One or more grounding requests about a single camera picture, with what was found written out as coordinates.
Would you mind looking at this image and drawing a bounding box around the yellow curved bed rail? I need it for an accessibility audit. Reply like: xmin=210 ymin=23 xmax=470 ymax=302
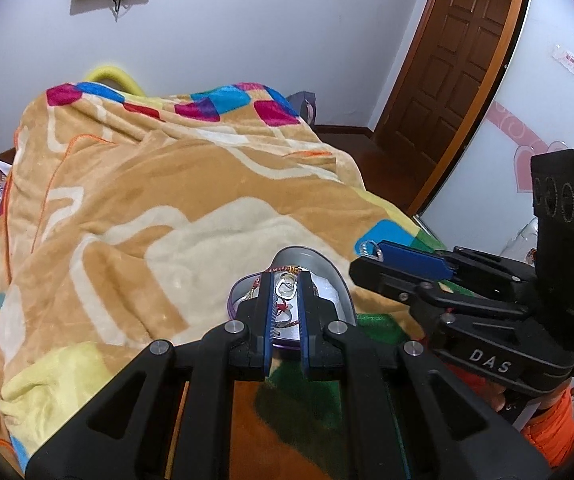
xmin=84 ymin=64 xmax=146 ymax=97

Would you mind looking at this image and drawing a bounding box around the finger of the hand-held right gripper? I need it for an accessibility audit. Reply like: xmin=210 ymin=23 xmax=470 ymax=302
xmin=349 ymin=255 xmax=534 ymax=320
xmin=379 ymin=240 xmax=538 ymax=292

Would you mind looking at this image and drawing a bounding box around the person's right forearm orange sleeve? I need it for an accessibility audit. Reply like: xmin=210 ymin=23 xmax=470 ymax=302
xmin=521 ymin=389 xmax=574 ymax=469

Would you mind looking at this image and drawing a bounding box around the brown wooden door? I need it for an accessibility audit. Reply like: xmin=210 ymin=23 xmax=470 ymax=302
xmin=371 ymin=0 xmax=518 ymax=178

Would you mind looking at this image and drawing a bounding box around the dark grey bag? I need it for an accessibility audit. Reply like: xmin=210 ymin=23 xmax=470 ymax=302
xmin=286 ymin=90 xmax=318 ymax=127

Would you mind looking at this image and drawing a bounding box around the heart-shaped metal tin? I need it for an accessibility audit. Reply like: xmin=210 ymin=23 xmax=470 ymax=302
xmin=227 ymin=246 xmax=357 ymax=351

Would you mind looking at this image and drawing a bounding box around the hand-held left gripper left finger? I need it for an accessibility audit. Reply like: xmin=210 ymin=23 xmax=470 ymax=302
xmin=24 ymin=271 xmax=274 ymax=480

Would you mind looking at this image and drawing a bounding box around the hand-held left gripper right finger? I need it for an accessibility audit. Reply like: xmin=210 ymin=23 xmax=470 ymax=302
xmin=297 ymin=271 xmax=554 ymax=480

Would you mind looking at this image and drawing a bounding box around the red and white door sticker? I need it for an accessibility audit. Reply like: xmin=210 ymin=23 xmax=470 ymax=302
xmin=552 ymin=44 xmax=574 ymax=77

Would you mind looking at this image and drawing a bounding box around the gold and red bracelet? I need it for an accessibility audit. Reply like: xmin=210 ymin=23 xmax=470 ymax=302
xmin=247 ymin=266 xmax=304 ymax=343

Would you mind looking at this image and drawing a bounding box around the colourful checked fleece blanket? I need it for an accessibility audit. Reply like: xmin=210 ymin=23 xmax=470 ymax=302
xmin=0 ymin=81 xmax=498 ymax=480

